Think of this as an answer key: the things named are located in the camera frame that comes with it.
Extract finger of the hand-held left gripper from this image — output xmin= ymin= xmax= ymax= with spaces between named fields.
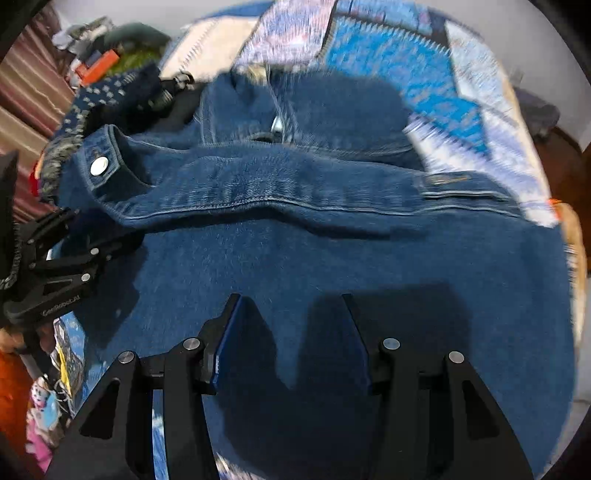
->
xmin=17 ymin=207 xmax=83 ymax=247
xmin=28 ymin=230 xmax=145 ymax=282

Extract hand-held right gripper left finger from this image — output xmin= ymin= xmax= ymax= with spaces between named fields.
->
xmin=44 ymin=293 xmax=242 ymax=480

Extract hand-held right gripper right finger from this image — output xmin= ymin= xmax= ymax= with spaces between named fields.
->
xmin=342 ymin=293 xmax=536 ymax=480

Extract blue denim jacket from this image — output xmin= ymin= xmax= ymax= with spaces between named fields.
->
xmin=55 ymin=68 xmax=579 ymax=480

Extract brown striped curtain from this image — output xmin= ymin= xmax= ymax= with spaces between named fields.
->
xmin=0 ymin=17 xmax=80 ymax=223

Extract black white dotted garment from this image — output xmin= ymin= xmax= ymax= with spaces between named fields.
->
xmin=39 ymin=62 xmax=163 ymax=205

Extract orange box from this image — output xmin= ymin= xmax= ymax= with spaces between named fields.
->
xmin=73 ymin=49 xmax=119 ymax=87

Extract black cloth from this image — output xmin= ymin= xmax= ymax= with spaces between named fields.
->
xmin=139 ymin=73 xmax=205 ymax=136

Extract pile of clutter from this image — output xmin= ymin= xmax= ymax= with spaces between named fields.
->
xmin=51 ymin=16 xmax=168 ymax=89

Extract blue patchwork blanket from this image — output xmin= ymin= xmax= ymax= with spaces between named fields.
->
xmin=50 ymin=0 xmax=587 ymax=480

